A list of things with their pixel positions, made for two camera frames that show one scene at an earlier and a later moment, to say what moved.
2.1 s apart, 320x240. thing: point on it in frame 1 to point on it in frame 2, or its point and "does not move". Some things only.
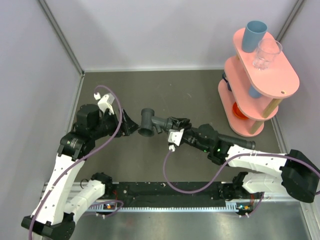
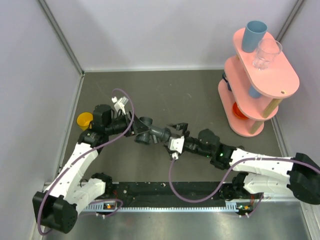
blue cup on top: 254,33 does not move
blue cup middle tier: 253,93 does not move
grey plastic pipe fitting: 149,122 to 155,132
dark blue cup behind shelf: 224,76 does not move
